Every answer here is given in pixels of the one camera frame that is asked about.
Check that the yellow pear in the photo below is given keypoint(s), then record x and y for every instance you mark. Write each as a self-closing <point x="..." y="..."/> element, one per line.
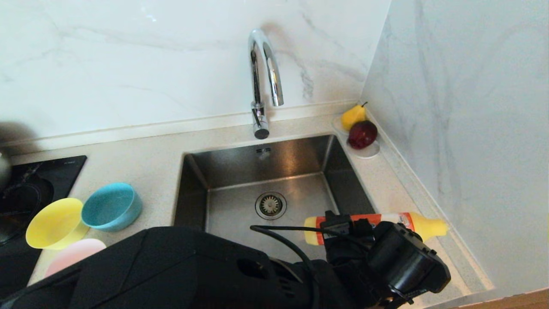
<point x="352" y="117"/>

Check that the small white dish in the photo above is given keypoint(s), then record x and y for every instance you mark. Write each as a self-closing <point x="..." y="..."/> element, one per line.
<point x="365" y="153"/>

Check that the yellow plastic bowl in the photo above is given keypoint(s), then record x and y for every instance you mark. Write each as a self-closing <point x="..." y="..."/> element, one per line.
<point x="53" y="223"/>

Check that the round metal drain strainer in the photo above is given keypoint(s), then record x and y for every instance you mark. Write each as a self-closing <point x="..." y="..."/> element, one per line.
<point x="271" y="206"/>

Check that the stainless steel sink basin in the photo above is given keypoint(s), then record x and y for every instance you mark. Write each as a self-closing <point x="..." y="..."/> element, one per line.
<point x="231" y="201"/>

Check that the black induction cooktop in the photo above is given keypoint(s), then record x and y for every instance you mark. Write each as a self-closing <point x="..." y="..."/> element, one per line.
<point x="55" y="171"/>

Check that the dark red apple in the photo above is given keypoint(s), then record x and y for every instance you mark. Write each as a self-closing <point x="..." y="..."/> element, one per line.
<point x="363" y="134"/>

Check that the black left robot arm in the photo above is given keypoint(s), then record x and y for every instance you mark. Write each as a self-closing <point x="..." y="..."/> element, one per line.
<point x="171" y="270"/>

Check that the pink plastic bowl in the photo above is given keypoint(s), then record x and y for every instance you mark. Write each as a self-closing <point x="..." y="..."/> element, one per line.
<point x="75" y="253"/>

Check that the orange yellow dish soap bottle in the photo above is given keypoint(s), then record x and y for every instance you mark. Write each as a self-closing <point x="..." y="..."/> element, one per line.
<point x="403" y="221"/>

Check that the blue plastic bowl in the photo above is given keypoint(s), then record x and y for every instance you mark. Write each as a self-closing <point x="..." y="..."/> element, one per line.
<point x="111" y="208"/>

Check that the chrome gooseneck faucet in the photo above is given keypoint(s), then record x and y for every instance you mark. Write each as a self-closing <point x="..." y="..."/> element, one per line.
<point x="259" y="124"/>

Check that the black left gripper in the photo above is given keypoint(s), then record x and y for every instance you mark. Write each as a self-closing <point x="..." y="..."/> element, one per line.
<point x="349" y="266"/>

